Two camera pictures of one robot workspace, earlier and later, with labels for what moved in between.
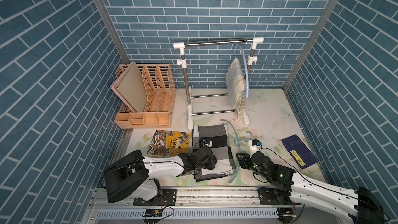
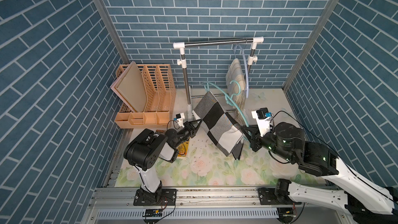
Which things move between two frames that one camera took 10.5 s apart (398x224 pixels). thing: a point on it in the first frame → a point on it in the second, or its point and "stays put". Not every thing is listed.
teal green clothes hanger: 237,140 → 207,86
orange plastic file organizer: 161,105 stays put
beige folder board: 130,86 stays put
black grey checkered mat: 216,136 → 226,131
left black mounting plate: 169,198 stays put
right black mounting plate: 268,196 stays put
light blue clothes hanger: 246,72 stays put
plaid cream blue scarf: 236,88 stays put
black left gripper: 211,162 → 192,132
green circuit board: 154,212 stays put
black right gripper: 243,161 → 254,131
